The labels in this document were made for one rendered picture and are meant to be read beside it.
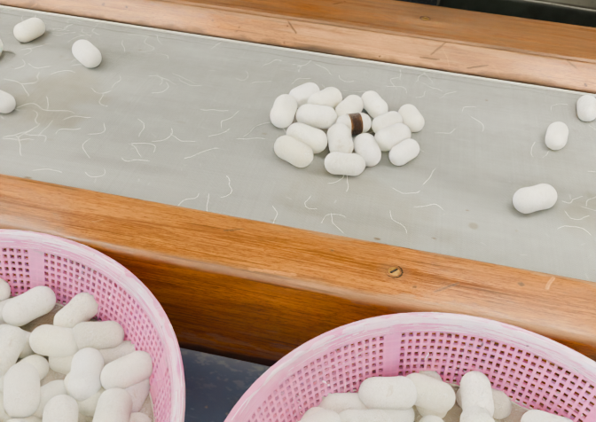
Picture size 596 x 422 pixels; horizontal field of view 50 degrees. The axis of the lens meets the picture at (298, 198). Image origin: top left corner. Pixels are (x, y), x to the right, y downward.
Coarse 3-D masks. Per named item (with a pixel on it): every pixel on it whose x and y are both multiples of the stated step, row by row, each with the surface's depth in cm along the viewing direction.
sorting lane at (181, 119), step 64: (0, 64) 64; (64, 64) 65; (128, 64) 66; (192, 64) 66; (256, 64) 67; (320, 64) 68; (384, 64) 68; (0, 128) 56; (64, 128) 56; (128, 128) 57; (192, 128) 58; (256, 128) 58; (448, 128) 60; (512, 128) 61; (576, 128) 61; (128, 192) 50; (192, 192) 51; (256, 192) 51; (320, 192) 52; (384, 192) 52; (448, 192) 53; (512, 192) 53; (576, 192) 54; (512, 256) 47; (576, 256) 48
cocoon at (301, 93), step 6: (306, 84) 61; (312, 84) 61; (294, 90) 60; (300, 90) 60; (306, 90) 60; (312, 90) 60; (318, 90) 61; (294, 96) 60; (300, 96) 60; (306, 96) 60; (300, 102) 60; (306, 102) 60
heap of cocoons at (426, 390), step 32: (384, 384) 38; (416, 384) 38; (448, 384) 40; (480, 384) 38; (320, 416) 36; (352, 416) 36; (384, 416) 36; (416, 416) 38; (448, 416) 39; (480, 416) 37; (512, 416) 39; (544, 416) 37
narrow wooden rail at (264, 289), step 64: (0, 192) 46; (64, 192) 46; (128, 256) 42; (192, 256) 42; (256, 256) 42; (320, 256) 43; (384, 256) 43; (448, 256) 43; (192, 320) 45; (256, 320) 44; (320, 320) 42; (512, 320) 39; (576, 320) 40
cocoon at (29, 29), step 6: (30, 18) 68; (36, 18) 68; (18, 24) 67; (24, 24) 67; (30, 24) 67; (36, 24) 67; (42, 24) 68; (18, 30) 66; (24, 30) 66; (30, 30) 67; (36, 30) 67; (42, 30) 68; (18, 36) 67; (24, 36) 67; (30, 36) 67; (36, 36) 68; (24, 42) 67
